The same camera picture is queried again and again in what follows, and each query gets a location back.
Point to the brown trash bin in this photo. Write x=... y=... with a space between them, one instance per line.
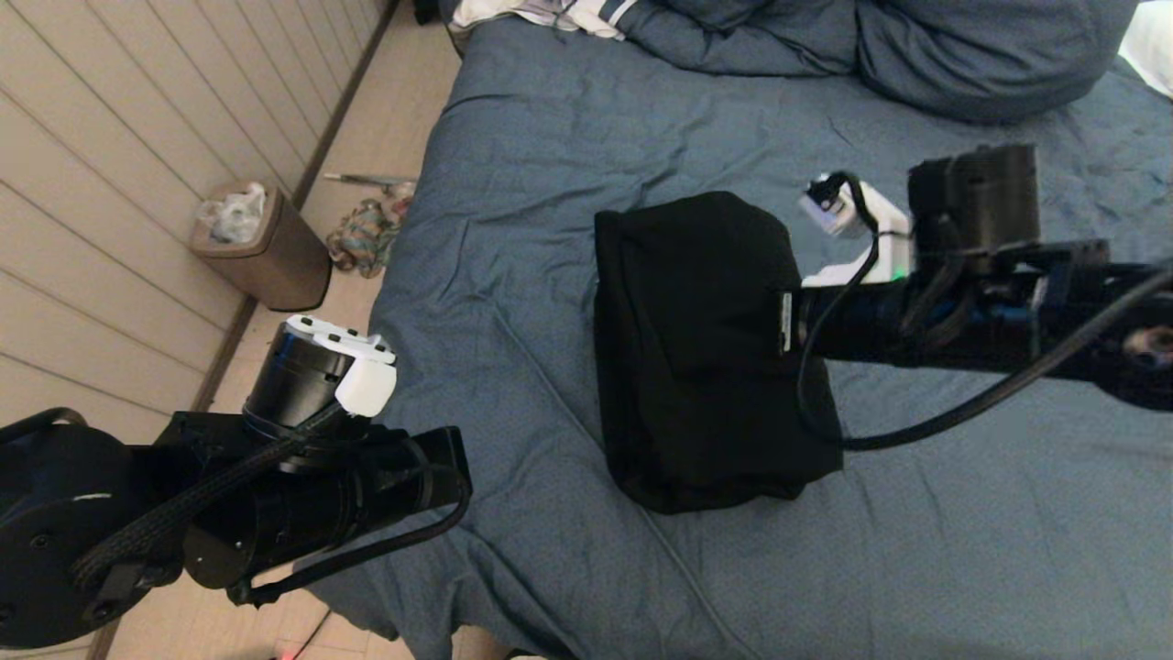
x=284 y=266

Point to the clear plastic bin bag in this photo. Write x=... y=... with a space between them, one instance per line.
x=234 y=218

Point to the white pillow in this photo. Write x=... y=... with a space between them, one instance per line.
x=1156 y=46

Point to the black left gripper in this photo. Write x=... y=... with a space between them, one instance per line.
x=348 y=504

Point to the white striped garment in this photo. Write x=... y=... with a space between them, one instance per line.
x=586 y=16

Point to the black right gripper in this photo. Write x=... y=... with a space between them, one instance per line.
x=852 y=321

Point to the multicoloured cloth bundle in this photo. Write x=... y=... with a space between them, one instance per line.
x=367 y=240

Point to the small dark object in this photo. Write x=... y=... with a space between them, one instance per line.
x=426 y=11

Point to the thin grey rod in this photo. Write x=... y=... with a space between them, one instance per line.
x=367 y=178

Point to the black hoodie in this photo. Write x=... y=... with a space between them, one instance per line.
x=706 y=367

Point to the blue bed cover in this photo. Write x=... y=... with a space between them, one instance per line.
x=916 y=532

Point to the bunched blue duvet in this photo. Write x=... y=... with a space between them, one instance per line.
x=962 y=55

